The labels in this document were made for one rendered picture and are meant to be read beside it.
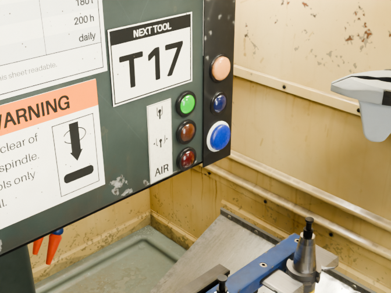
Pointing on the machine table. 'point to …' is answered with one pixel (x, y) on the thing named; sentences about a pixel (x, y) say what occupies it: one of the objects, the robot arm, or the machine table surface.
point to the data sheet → (49, 43)
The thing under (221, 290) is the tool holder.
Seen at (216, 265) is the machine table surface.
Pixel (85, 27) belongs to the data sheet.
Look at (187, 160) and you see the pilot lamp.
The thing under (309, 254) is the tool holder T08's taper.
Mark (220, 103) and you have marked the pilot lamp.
